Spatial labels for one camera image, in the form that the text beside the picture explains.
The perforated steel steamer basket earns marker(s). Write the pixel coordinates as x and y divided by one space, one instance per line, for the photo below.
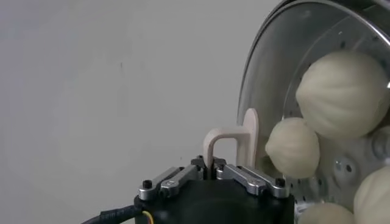
344 170

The white steamed baozi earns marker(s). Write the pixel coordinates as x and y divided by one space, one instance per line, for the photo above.
292 147
374 196
326 214
341 94

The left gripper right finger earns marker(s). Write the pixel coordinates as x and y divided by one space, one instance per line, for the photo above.
250 181

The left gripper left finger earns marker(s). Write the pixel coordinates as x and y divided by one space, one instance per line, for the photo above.
173 182

